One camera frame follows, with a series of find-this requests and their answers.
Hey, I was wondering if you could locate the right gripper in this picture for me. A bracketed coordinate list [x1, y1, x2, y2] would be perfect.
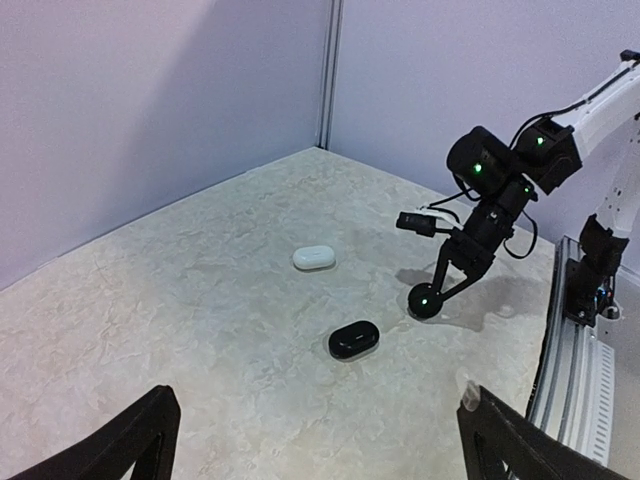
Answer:
[431, 204, 515, 302]

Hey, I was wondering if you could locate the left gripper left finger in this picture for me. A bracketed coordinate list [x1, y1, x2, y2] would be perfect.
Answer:
[14, 385, 181, 479]

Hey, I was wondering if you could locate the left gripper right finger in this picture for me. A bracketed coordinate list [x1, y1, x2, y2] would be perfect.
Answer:
[457, 381, 622, 480]

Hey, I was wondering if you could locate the round black case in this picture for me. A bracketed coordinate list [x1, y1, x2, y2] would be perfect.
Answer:
[407, 283, 444, 320]

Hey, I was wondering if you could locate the black earbud charging case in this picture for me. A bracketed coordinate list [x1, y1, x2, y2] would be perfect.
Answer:
[328, 320, 380, 361]

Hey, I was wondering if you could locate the white earbud charging case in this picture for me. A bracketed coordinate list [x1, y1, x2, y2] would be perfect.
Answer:
[292, 245, 336, 271]

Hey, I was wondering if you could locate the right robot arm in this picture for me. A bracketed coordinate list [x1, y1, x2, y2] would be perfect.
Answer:
[421, 50, 639, 305]

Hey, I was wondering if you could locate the aluminium front rail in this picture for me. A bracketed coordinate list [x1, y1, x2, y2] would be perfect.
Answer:
[526, 237, 639, 479]

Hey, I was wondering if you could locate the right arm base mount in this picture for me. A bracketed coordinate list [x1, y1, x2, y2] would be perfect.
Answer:
[563, 214, 629, 327]

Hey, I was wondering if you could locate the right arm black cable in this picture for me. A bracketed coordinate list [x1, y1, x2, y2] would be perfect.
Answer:
[419, 94, 601, 261]

